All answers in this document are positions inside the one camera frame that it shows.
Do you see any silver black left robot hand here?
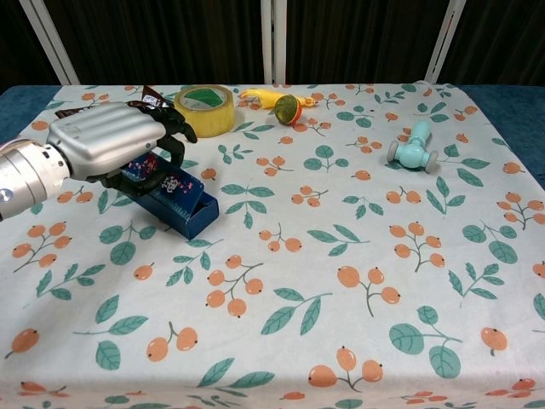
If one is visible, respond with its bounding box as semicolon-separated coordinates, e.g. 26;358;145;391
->
45;100;199;193

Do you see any blue glasses case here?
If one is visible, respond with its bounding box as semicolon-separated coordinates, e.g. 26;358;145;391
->
121;153;221;240

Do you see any brown snack bag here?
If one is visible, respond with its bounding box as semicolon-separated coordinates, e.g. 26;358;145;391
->
57;84;171;118

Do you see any yellowish packing tape roll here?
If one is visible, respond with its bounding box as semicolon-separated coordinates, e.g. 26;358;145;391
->
173;84;236;138

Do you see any black pleated curtain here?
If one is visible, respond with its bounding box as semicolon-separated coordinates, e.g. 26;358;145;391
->
0;0;545;86

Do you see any green orange ball toy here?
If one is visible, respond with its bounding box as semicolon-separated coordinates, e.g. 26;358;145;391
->
273;94;304;126

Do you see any white fruit print tablecloth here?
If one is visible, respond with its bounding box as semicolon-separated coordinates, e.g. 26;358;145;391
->
0;82;545;409

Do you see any teal massage roller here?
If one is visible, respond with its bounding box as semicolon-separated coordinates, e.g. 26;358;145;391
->
386;120;439;172

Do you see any white slanted frame post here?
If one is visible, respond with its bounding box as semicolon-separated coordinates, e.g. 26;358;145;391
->
19;0;80;85
423;0;463;83

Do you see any white upright frame post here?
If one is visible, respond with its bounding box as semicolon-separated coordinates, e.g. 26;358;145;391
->
260;0;289;85

